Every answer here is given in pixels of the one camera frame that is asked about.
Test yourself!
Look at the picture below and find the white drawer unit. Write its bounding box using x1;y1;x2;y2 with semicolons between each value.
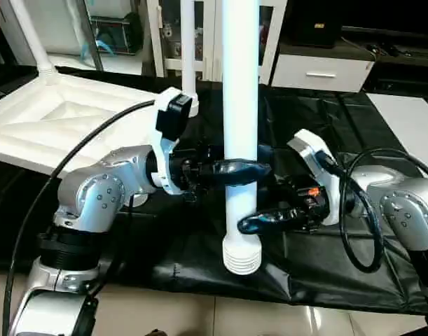
271;45;376;94

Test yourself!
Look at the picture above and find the black speaker box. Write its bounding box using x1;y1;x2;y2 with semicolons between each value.
289;0;342;49

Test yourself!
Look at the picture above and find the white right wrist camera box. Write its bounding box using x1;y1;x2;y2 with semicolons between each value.
287;129;342;226

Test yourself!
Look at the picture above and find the dark TV stand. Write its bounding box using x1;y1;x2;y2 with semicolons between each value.
361;27;428;96

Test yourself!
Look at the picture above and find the white flat board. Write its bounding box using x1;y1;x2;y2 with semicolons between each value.
366;91;428;177

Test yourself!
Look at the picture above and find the white plastic table top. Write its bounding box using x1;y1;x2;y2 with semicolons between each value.
0;69;202;209

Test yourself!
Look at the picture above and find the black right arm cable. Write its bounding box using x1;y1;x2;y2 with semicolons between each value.
324;146;428;275

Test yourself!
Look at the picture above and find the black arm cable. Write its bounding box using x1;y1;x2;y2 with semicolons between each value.
324;146;428;275
2;100;160;336

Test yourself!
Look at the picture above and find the white glass door cabinet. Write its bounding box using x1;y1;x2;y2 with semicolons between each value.
144;0;289;85

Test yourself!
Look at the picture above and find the black table mat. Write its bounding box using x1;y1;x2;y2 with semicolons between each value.
0;64;428;316

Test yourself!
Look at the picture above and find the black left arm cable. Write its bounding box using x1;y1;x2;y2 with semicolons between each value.
2;100;160;336

